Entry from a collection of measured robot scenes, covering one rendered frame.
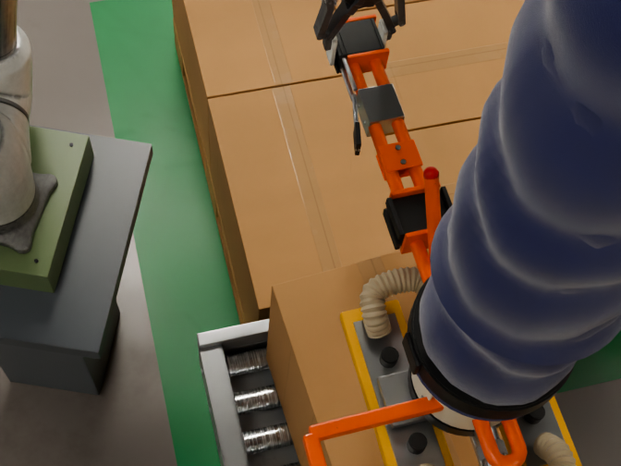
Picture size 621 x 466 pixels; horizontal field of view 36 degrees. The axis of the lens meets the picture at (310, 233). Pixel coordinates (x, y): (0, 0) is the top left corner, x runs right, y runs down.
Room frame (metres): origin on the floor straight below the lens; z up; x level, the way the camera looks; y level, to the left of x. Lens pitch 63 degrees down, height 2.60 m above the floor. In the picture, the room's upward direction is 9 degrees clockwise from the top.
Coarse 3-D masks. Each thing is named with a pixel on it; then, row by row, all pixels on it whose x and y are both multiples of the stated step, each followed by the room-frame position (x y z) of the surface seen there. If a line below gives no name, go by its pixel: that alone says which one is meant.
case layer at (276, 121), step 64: (192, 0) 1.69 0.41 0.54; (256, 0) 1.73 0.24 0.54; (320, 0) 1.76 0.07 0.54; (384, 0) 1.79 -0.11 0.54; (448, 0) 1.83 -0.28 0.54; (512, 0) 1.86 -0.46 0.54; (192, 64) 1.60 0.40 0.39; (256, 64) 1.52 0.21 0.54; (320, 64) 1.55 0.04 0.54; (448, 64) 1.61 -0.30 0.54; (256, 128) 1.32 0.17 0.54; (320, 128) 1.35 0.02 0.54; (448, 128) 1.41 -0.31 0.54; (256, 192) 1.14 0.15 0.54; (320, 192) 1.16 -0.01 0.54; (384, 192) 1.19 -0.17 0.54; (448, 192) 1.22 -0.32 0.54; (256, 256) 0.97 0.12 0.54; (320, 256) 0.99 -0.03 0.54; (256, 320) 0.85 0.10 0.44
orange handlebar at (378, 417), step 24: (360, 72) 0.99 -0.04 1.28; (384, 72) 1.00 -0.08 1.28; (384, 144) 0.85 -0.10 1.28; (408, 144) 0.86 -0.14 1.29; (384, 168) 0.81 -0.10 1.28; (408, 168) 0.82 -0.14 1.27; (384, 408) 0.41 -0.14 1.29; (408, 408) 0.42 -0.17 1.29; (432, 408) 0.42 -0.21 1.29; (312, 432) 0.36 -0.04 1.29; (336, 432) 0.37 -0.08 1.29; (480, 432) 0.40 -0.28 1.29; (312, 456) 0.33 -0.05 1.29; (504, 456) 0.37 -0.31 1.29
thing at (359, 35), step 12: (348, 24) 1.08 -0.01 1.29; (360, 24) 1.08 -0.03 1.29; (372, 24) 1.09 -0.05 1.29; (348, 36) 1.05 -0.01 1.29; (360, 36) 1.05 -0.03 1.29; (372, 36) 1.06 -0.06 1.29; (348, 48) 1.02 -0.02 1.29; (360, 48) 1.03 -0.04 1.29; (372, 48) 1.03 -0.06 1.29; (348, 60) 1.00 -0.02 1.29; (360, 60) 1.01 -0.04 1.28; (384, 60) 1.03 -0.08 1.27
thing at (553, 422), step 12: (540, 408) 0.48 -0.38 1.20; (552, 408) 0.49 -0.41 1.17; (528, 420) 0.46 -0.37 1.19; (540, 420) 0.46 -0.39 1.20; (552, 420) 0.47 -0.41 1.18; (504, 432) 0.44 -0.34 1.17; (528, 432) 0.44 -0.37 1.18; (540, 432) 0.45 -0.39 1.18; (552, 432) 0.45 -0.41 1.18; (564, 432) 0.45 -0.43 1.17; (528, 444) 0.43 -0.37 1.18; (528, 456) 0.41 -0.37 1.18; (576, 456) 0.42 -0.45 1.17
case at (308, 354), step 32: (384, 256) 0.82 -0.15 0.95; (288, 288) 0.72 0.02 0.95; (320, 288) 0.73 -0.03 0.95; (352, 288) 0.74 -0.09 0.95; (288, 320) 0.66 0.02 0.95; (320, 320) 0.67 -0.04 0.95; (288, 352) 0.62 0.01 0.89; (320, 352) 0.60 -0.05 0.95; (288, 384) 0.60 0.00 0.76; (320, 384) 0.55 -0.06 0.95; (352, 384) 0.55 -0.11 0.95; (288, 416) 0.58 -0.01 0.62; (320, 416) 0.49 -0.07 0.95; (352, 448) 0.44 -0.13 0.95
